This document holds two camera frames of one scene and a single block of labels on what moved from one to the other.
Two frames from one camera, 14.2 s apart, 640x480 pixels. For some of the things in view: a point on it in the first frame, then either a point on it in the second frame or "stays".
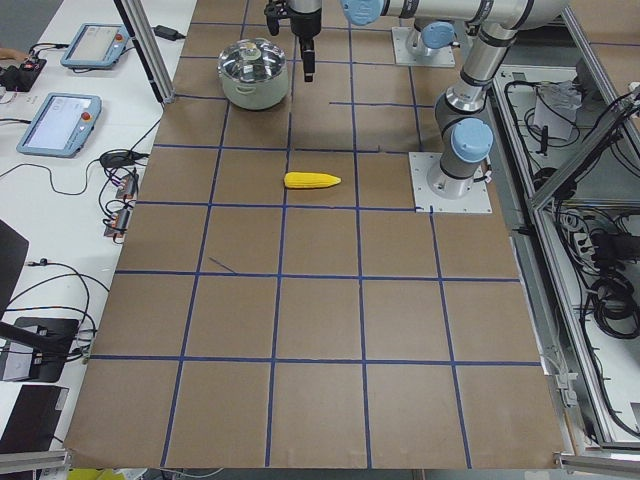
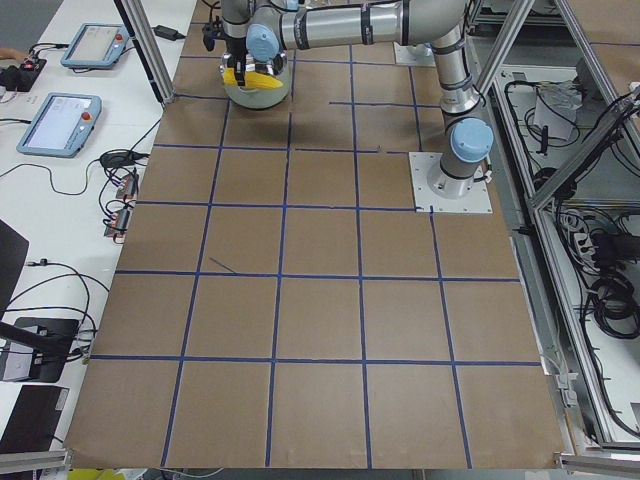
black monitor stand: x=50 y=340 stays
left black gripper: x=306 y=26 -> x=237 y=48
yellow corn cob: x=309 y=180 -> x=253 y=79
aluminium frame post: x=135 y=15 stays
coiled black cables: x=613 y=306 stays
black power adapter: x=167 y=33 stays
